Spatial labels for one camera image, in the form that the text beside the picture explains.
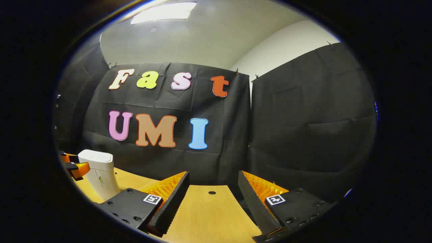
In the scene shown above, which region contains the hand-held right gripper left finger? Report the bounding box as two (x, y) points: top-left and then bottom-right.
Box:
(96, 171), (190, 236)

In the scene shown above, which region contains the white desktop garbage bin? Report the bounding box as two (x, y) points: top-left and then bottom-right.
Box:
(78, 150), (121, 201)

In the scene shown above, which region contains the ceiling light panel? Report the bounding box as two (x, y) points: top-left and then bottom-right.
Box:
(131, 2), (197, 25)

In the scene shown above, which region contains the black backdrop cloth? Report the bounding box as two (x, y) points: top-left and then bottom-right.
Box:
(248, 42), (377, 204)
(82, 62), (252, 186)
(54, 40), (110, 154)

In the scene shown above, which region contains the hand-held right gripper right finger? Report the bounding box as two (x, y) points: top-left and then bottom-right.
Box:
(238, 170), (338, 236)

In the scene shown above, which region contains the wooden desktop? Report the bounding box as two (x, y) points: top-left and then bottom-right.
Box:
(73, 167), (264, 243)

